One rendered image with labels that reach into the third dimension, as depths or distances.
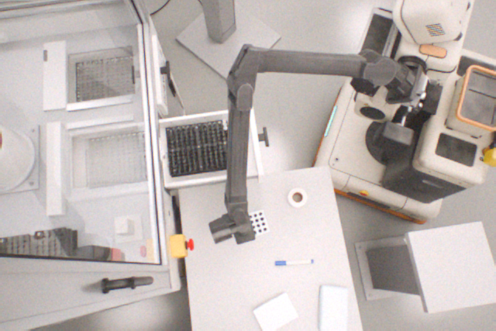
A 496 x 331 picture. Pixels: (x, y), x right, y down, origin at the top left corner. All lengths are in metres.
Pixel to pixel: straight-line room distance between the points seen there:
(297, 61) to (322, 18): 1.74
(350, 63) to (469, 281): 0.93
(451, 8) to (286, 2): 1.75
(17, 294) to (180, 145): 1.00
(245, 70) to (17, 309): 0.70
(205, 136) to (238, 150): 0.37
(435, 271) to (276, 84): 1.43
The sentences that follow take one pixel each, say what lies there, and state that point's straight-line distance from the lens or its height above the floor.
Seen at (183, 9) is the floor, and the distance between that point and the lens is 2.82.
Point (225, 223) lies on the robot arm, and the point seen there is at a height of 1.03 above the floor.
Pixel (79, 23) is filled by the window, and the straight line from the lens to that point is 0.88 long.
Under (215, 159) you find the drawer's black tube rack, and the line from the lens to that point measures 1.41.
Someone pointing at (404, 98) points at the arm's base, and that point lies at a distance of 1.21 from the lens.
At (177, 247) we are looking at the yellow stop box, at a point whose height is 0.91.
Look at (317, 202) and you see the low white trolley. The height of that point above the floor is 0.76.
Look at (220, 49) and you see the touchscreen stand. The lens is 2.57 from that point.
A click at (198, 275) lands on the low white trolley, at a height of 0.76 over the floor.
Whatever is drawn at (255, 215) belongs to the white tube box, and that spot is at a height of 0.76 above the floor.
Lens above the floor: 2.24
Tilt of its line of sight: 73 degrees down
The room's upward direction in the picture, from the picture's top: 3 degrees counter-clockwise
